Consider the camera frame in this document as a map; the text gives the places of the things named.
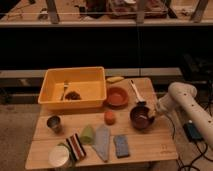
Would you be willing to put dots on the blue sponge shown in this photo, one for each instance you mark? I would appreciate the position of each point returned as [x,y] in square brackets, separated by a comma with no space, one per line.
[121,146]

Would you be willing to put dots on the striped red white black item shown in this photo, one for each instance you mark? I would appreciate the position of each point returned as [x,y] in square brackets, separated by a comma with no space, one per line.
[77,151]

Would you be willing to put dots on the black foot pedal box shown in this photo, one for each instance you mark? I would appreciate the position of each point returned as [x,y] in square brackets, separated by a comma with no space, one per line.
[191,132]

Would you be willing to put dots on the fork in tub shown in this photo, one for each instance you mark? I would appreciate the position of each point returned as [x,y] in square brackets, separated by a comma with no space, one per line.
[66,84]

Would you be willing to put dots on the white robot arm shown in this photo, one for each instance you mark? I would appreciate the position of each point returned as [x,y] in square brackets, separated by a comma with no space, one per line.
[183,95]

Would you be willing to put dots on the grey folded cloth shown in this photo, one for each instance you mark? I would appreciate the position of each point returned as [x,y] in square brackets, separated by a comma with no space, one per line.
[102,142]

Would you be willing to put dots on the yellow plastic tub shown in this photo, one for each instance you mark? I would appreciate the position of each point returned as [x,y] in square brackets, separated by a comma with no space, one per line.
[88,82]

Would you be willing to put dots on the orange round fruit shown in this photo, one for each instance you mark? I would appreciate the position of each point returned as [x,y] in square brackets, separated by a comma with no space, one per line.
[109,117]

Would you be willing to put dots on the orange shallow bowl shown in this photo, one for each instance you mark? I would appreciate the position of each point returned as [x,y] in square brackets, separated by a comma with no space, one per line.
[117,97]

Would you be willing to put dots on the wooden folding table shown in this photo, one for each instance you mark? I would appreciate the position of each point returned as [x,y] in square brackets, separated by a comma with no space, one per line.
[154,144]

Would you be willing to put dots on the yellow banana toy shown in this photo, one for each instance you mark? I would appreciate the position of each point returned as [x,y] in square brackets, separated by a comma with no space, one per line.
[114,79]

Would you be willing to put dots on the white handled spoon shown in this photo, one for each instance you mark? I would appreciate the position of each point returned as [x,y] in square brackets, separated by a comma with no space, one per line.
[140,99]

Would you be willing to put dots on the small metal cup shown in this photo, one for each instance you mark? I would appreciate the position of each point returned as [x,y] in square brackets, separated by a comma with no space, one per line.
[54,123]

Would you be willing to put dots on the green cone-shaped object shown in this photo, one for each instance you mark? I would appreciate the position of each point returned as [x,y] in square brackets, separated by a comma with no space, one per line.
[87,135]

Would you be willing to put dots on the brown food item in tub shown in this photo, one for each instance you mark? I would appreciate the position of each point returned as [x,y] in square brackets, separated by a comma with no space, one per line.
[73,96]

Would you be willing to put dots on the dark brown bowl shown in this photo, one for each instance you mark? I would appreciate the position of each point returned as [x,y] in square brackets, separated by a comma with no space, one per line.
[139,117]

